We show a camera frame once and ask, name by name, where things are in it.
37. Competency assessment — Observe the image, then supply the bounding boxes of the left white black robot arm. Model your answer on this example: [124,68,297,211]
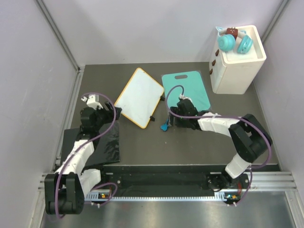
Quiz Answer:
[44,102,122,218]

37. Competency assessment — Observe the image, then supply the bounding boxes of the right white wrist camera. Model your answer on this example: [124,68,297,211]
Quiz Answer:
[179,94,192,102]

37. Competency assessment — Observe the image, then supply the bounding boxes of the brown toy cube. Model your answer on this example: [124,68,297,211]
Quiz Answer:
[225,27,238,39]

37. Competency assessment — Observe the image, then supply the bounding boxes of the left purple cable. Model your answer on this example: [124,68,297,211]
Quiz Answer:
[54,92,118,219]

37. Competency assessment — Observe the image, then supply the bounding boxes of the purple cable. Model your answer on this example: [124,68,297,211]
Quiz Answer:
[54,92,118,219]
[165,85,273,206]

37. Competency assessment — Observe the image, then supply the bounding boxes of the yellow framed whiteboard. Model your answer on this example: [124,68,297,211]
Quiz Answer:
[114,67,164,129]

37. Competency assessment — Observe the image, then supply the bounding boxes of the grey slotted cable duct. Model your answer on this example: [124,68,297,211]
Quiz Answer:
[85,191,238,202]

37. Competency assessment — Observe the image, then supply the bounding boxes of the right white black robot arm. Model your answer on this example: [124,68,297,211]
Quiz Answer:
[169,98,273,188]

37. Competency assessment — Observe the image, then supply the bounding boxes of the blue heart eraser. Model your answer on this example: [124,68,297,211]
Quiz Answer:
[160,119,170,132]

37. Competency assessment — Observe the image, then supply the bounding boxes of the teal cutting board mat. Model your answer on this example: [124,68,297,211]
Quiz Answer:
[161,71,211,111]

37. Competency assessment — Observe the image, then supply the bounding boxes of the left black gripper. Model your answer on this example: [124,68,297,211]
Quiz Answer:
[94,101,122,131]

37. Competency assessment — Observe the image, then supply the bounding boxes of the white drawer cabinet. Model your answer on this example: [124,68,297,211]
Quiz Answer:
[209,25,266,95]

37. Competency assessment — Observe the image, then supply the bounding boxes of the teal cat ear headphones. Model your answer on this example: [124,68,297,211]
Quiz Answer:
[216,27,253,54]

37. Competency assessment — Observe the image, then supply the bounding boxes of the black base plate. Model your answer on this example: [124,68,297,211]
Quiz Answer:
[99,171,248,191]

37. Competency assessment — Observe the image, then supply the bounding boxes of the black glossy mat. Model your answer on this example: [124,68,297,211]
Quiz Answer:
[60,121,120,169]

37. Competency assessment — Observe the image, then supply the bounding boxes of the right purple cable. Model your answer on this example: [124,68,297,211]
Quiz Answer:
[165,85,273,206]

